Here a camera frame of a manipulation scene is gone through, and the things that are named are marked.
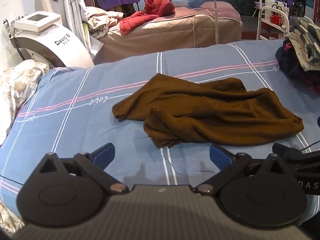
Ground red container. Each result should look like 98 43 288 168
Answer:
270 14 283 26

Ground dark blue cloth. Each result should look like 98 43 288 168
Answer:
187 0 207 8

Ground crumpled beige blanket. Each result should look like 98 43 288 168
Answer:
86 6 124 39

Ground white metal stand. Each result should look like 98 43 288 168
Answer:
159 0 221 46

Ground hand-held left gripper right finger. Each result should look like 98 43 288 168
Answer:
194 144 296 195

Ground floral beige quilt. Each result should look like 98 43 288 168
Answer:
0 59 52 144

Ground cream patterned cloth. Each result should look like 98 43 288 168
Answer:
285 16 320 72

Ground brown knit garment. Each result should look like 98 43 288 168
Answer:
112 73 305 148

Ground white beauty machine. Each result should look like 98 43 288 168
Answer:
2 11 94 68

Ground brown massage bed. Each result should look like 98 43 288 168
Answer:
94 1 243 64

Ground red jacket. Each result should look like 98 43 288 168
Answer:
119 0 176 35

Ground white pump bottle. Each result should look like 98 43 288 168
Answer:
265 0 273 22

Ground dark navy clothes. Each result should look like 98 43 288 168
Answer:
275 40 320 93

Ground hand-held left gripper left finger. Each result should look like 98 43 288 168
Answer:
37 142 129 195

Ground white hanging robe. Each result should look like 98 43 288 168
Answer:
57 0 87 40

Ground white trolley rack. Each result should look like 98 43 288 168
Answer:
256 0 291 40

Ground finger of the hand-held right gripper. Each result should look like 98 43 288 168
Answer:
272 142 320 164

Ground blue striped bed sheet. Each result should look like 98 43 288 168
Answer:
0 40 320 230

